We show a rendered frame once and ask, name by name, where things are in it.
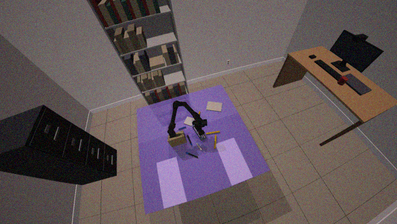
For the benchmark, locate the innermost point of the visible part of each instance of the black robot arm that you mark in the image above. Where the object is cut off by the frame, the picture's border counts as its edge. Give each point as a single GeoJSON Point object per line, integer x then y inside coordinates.
{"type": "Point", "coordinates": [198, 121]}

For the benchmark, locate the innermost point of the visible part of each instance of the beige flat square panel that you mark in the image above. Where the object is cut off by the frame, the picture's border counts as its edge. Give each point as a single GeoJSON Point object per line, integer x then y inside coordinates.
{"type": "Point", "coordinates": [214, 106]}

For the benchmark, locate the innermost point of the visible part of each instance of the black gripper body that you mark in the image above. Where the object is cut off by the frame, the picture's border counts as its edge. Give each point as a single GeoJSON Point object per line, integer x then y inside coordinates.
{"type": "Point", "coordinates": [200, 131]}

